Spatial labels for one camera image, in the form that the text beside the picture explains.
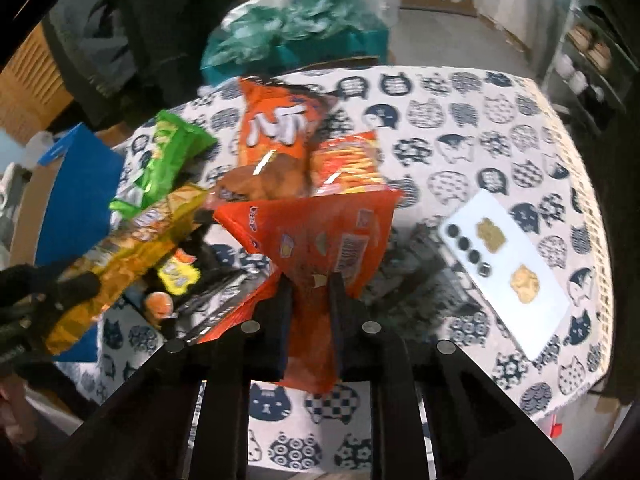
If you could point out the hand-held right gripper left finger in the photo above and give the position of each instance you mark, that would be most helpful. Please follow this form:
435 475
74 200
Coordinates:
286 320

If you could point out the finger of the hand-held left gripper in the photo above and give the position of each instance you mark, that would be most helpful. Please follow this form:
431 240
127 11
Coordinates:
60 290

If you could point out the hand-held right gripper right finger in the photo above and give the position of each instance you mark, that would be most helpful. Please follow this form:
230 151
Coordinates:
336 320

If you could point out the yellow snack bag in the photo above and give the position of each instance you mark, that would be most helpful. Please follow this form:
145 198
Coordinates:
135 240

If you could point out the orange-red snack bag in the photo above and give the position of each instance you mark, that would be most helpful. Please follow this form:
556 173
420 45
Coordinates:
310 230

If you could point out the blue cardboard box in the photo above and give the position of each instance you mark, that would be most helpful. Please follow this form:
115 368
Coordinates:
75 195

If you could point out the red cracker packet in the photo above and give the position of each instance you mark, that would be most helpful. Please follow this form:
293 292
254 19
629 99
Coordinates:
347 165

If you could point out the orange squid print snack bag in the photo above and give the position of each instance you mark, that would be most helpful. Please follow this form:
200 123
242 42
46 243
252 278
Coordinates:
272 125

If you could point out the small orange round item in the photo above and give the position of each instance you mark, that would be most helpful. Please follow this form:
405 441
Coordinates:
160 306

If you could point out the small yellow packet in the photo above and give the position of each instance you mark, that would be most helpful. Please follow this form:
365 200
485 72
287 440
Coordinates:
177 275

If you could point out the dark round disc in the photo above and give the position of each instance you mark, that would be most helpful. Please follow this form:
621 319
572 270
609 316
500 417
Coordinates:
485 269

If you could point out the green snack bag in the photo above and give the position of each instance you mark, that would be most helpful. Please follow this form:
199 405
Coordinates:
160 160

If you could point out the tan cookie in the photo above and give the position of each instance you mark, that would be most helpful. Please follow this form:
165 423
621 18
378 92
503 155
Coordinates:
491 235

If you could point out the yellow cookie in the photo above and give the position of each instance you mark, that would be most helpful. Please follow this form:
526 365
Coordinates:
525 284

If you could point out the white board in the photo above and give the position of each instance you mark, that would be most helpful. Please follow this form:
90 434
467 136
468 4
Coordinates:
540 320

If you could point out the wooden louvered door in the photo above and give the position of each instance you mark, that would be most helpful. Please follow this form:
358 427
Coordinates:
30 80

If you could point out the cat print tablecloth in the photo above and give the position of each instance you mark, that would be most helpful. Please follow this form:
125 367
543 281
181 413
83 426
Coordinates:
450 125

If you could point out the dark jacket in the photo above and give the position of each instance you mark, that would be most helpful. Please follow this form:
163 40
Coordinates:
150 35

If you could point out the teal plastic bag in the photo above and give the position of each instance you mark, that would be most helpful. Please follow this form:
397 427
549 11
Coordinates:
290 35

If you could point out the shelf rack with bowls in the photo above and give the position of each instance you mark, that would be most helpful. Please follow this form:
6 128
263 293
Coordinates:
590 60

